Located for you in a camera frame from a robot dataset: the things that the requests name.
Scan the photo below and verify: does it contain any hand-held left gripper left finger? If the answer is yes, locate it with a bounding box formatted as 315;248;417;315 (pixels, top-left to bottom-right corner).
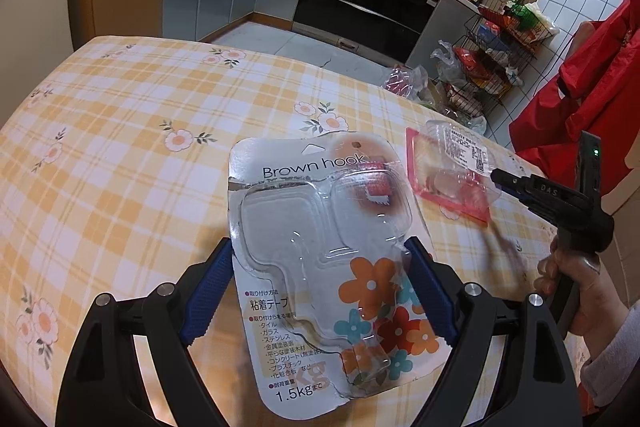
59;237;236;427

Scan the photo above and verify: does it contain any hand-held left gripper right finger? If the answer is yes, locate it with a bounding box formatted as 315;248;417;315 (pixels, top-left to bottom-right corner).
402;234;583;427

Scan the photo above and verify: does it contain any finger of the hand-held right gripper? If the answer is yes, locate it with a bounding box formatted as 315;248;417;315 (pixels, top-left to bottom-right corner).
490;169;591;208
520;197;576;225

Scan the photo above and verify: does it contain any pink food tray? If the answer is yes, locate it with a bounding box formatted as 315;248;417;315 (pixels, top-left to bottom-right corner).
405;119;496;225

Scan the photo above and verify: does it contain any flower print blister pack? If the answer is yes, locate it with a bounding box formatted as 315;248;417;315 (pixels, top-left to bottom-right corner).
227;132;443;420

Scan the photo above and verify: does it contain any person's right forearm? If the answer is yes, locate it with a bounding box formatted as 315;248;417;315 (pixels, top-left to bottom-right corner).
580;322;640;413

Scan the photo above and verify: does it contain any person's right hand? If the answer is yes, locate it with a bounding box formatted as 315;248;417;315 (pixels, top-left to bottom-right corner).
532;239;626;355

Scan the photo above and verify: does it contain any red hanging garment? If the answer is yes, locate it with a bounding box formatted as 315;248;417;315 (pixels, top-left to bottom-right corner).
509;0;640;198

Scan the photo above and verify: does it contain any translucent plastic bag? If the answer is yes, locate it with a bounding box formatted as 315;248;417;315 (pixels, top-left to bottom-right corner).
430;39;468;88

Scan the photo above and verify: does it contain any yellow checked tablecloth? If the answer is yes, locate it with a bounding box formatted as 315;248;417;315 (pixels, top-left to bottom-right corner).
0;36;601;427

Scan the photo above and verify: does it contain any narrow grey cabinet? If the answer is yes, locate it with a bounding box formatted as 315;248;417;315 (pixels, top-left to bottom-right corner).
405;0;481;68

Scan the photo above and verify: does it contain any black built-in oven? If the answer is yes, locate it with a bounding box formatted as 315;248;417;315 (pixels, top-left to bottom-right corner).
292;0;446;68

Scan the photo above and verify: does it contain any black wire rack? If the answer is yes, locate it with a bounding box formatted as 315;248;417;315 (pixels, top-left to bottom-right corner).
440;0;558;110

